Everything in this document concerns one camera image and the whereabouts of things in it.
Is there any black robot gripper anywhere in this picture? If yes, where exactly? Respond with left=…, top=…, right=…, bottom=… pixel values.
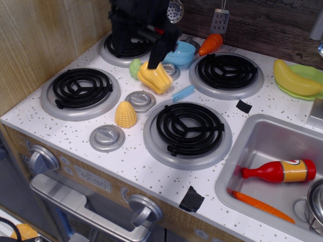
left=109, top=1, right=181, bottom=69

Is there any yellow toy corn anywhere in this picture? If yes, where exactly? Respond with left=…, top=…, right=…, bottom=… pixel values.
left=115, top=101, right=137, bottom=128

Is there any light blue plastic bowl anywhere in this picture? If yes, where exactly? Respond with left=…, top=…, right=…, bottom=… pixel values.
left=163, top=41, right=196, bottom=67

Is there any back left black burner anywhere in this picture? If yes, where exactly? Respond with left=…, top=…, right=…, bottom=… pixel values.
left=99, top=33, right=152, bottom=68

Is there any black burner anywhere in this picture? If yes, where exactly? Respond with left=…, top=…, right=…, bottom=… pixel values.
left=189, top=52, right=264, bottom=100
left=143, top=102, right=232, bottom=170
left=40, top=68, right=121, bottom=122
left=99, top=33, right=152, bottom=68

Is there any green toy vegetable piece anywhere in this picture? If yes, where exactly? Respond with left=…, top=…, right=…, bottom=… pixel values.
left=129, top=58, right=142, bottom=80

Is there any silver perforated toy skimmer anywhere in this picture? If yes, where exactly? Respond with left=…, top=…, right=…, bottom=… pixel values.
left=167, top=0, right=184, bottom=24

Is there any silver top knob back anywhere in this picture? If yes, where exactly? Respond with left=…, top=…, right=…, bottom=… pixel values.
left=162, top=63, right=181, bottom=80

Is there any yellow toy bell pepper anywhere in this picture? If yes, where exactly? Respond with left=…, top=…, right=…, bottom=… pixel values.
left=137, top=62, right=173, bottom=94

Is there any silver top knob middle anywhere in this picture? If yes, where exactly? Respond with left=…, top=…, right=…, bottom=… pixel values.
left=125, top=90, right=156, bottom=113

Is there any short orange toy carrot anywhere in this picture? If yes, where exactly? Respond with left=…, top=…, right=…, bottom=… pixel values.
left=198, top=33, right=223, bottom=56

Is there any grey slotted toy spatula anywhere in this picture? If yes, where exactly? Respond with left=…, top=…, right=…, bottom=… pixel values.
left=210, top=9, right=230, bottom=34

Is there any front left black burner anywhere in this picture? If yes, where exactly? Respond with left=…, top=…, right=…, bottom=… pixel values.
left=40, top=68, right=121, bottom=122

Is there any back right black burner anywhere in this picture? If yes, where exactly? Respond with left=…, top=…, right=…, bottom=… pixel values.
left=189, top=52, right=264, bottom=100

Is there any silver top knob front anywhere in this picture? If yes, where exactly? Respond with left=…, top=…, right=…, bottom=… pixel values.
left=89, top=125, right=125, bottom=153

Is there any front right black burner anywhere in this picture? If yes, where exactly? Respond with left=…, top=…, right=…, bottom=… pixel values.
left=143, top=102, right=232, bottom=170

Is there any black tape piece upper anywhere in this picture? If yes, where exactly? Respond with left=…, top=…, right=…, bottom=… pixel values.
left=236, top=100, right=252, bottom=114

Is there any black tape piece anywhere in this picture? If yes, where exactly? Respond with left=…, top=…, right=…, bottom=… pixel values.
left=179, top=186, right=205, bottom=212
left=236, top=100, right=252, bottom=114

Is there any silver metal sink basin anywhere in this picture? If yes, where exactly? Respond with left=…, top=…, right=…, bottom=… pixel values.
left=215, top=114, right=322, bottom=241

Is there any left silver oven knob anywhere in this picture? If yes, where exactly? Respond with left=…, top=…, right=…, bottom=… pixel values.
left=29, top=145, right=60, bottom=174

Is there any silver oven knob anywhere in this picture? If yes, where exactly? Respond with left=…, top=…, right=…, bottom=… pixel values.
left=29, top=145, right=60, bottom=174
left=128, top=194, right=164, bottom=227

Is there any yellow toy banana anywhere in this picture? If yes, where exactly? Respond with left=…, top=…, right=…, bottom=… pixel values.
left=273, top=59, right=322, bottom=96

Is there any green plastic plate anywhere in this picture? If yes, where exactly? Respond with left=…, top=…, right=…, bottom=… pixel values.
left=275, top=65, right=322, bottom=100

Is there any black tape piece lower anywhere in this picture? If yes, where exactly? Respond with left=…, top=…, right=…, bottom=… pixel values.
left=179, top=186, right=205, bottom=212

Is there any right silver oven knob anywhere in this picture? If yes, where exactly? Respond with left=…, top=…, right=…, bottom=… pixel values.
left=128, top=194, right=164, bottom=227

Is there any silver faucet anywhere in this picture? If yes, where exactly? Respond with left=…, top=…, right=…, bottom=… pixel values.
left=309, top=17, right=323, bottom=64

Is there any long orange toy carrot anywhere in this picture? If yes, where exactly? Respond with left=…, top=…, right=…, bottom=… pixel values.
left=232, top=191, right=295, bottom=224

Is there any red toy ketchup bottle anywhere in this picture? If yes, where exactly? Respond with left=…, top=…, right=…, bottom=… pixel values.
left=241, top=159, right=316, bottom=183

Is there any yellow object lower left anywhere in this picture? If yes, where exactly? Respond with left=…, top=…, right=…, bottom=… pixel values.
left=16, top=224, right=38, bottom=241

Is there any silver toy pot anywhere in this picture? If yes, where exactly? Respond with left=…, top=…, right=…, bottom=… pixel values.
left=305, top=178, right=322, bottom=236

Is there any blue handled toy knife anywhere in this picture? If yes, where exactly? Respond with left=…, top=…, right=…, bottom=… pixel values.
left=145, top=85, right=195, bottom=116

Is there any silver oven door handle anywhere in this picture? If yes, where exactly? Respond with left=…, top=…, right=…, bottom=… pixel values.
left=30, top=174, right=154, bottom=241

